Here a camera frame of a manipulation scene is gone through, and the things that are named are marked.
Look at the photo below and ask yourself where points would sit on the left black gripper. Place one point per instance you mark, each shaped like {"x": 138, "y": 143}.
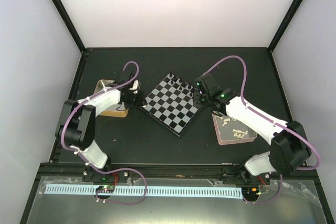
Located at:
{"x": 142, "y": 102}

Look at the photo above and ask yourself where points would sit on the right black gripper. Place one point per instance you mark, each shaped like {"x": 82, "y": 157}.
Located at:
{"x": 197, "y": 100}

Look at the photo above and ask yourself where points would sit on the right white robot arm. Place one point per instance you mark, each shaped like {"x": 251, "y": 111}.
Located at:
{"x": 289, "y": 148}

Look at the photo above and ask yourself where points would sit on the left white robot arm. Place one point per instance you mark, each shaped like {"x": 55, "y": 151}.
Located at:
{"x": 76, "y": 127}

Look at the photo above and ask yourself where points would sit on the pink tray with pieces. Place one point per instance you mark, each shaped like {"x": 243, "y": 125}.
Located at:
{"x": 252, "y": 136}

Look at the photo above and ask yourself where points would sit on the white pieces in pink tray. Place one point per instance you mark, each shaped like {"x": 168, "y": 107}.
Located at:
{"x": 228, "y": 128}

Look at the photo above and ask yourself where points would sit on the gold metal tin tray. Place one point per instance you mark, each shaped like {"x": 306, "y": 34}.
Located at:
{"x": 109, "y": 106}

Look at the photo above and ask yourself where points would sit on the black and white chessboard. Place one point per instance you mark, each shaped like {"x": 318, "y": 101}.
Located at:
{"x": 171, "y": 104}

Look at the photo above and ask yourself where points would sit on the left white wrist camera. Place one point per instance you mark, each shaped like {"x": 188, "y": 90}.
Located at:
{"x": 136, "y": 85}

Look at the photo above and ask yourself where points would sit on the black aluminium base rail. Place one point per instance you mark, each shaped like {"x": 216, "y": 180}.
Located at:
{"x": 228, "y": 174}

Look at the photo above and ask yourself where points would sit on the light blue slotted cable duct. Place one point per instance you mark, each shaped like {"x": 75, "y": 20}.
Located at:
{"x": 139, "y": 191}

